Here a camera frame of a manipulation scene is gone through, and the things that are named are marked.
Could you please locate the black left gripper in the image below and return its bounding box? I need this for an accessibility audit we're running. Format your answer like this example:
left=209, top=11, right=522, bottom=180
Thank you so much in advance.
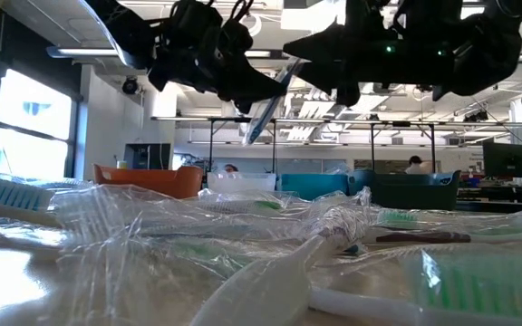
left=150, top=0, right=288, bottom=114

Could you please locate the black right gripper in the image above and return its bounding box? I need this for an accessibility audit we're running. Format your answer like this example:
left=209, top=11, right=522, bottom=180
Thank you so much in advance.
left=283, top=17, right=410, bottom=108

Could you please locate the white ceiling light panel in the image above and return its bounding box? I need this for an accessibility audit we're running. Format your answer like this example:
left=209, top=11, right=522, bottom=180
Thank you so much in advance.
left=281, top=6, right=349, bottom=34

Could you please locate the clear plastic bin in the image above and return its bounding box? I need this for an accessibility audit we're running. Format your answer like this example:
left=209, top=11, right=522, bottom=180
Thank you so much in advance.
left=206, top=170, right=278, bottom=197

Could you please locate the dark cabinet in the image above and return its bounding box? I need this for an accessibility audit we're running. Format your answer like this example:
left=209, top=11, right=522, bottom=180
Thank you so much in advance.
left=123, top=142, right=172, bottom=171

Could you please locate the teal plastic bin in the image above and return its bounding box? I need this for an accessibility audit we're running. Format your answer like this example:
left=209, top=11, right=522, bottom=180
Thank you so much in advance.
left=276, top=173, right=351, bottom=200

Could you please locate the orange plastic bin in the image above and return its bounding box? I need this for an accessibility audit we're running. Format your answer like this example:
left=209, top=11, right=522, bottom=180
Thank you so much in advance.
left=93, top=163, right=205, bottom=200

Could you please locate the dark slate plastic bin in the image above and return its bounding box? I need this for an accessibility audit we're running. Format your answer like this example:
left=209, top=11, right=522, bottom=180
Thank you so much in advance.
left=347, top=168, right=462, bottom=210

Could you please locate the overhead light bar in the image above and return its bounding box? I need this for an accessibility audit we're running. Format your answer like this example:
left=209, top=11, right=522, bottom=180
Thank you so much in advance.
left=45, top=44, right=522, bottom=64

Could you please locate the purple wrapped toothbrush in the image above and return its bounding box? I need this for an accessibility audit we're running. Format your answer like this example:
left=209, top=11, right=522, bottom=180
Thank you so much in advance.
left=190, top=187, right=373, bottom=326
left=369, top=206, right=522, bottom=248

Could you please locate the black computer monitor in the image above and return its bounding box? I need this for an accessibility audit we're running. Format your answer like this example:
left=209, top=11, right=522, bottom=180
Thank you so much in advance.
left=482, top=140, right=522, bottom=178

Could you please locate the dark office desk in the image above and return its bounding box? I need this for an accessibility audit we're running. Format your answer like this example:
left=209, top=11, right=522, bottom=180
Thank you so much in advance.
left=456, top=177, right=522, bottom=212

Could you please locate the large window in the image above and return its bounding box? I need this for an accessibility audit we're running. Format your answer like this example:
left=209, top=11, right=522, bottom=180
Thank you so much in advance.
left=0, top=67, right=81, bottom=180

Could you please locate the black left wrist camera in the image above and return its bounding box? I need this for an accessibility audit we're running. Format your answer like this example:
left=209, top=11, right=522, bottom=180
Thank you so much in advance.
left=215, top=16, right=256, bottom=62

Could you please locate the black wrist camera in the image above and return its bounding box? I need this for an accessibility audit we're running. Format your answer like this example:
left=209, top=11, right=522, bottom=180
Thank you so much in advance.
left=215, top=16, right=256, bottom=62
left=345, top=0, right=401, bottom=35

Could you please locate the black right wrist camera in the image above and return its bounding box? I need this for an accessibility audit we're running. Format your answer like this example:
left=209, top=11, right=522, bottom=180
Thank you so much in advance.
left=345, top=0, right=401, bottom=35

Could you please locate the black rig frame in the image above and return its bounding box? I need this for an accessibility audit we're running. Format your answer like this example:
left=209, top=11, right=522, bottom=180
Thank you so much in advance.
left=207, top=116, right=278, bottom=174
left=369, top=120, right=438, bottom=174

